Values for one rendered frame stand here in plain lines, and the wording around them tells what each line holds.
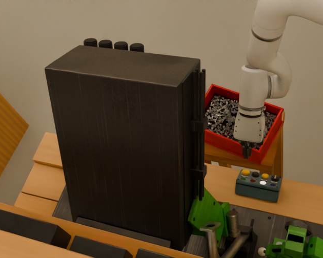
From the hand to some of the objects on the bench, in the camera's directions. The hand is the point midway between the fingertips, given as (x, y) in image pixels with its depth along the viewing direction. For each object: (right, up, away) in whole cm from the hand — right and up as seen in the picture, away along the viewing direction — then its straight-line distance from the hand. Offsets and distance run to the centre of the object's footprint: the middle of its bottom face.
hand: (247, 152), depth 160 cm
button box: (+6, -14, +6) cm, 16 cm away
